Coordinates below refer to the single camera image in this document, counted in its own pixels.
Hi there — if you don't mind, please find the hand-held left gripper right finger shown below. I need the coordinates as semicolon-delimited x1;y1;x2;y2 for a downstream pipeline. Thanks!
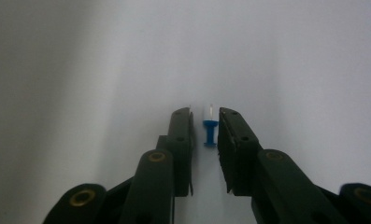
217;107;264;197

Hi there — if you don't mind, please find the blue push pin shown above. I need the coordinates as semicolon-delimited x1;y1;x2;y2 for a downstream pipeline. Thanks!
202;104;220;148

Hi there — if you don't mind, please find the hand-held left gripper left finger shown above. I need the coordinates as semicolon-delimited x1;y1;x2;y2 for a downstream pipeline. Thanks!
156;106;194;197

